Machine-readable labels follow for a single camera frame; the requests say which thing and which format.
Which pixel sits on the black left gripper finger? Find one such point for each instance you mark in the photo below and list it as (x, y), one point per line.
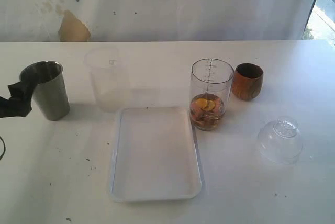
(19, 103)

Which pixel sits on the stainless steel cup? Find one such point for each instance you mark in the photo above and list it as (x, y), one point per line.
(50, 93)

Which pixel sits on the gold coins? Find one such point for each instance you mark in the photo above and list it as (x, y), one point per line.
(206, 111)

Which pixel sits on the clear plastic shaker cup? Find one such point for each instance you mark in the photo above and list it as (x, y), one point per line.
(210, 88)

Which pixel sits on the brown wooden cup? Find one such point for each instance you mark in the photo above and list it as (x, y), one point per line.
(247, 81)

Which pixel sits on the clear plastic dome lid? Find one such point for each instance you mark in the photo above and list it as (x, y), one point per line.
(280, 140)

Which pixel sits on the translucent plastic container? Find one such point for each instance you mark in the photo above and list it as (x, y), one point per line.
(109, 78)

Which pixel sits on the white rectangular tray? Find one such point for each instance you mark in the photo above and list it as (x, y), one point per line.
(154, 156)

